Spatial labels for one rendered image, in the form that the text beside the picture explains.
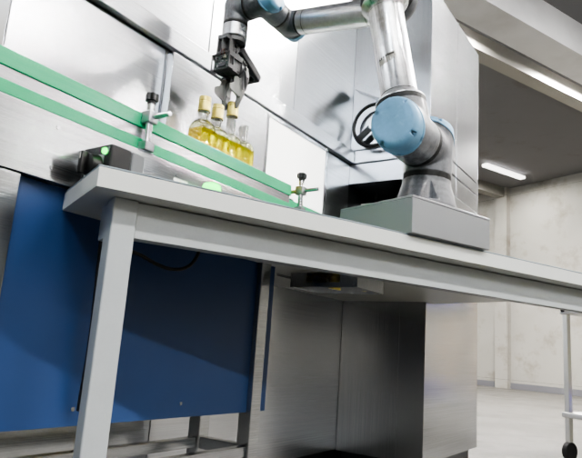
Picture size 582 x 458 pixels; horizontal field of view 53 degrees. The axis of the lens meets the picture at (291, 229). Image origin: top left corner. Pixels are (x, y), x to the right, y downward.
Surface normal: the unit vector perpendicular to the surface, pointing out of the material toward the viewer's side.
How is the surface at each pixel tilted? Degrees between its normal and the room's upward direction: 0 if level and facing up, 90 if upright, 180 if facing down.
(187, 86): 90
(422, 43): 90
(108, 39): 90
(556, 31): 90
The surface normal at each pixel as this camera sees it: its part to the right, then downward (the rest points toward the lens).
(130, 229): 0.55, -0.13
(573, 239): -0.83, -0.17
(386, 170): -0.55, -0.21
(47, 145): 0.83, -0.05
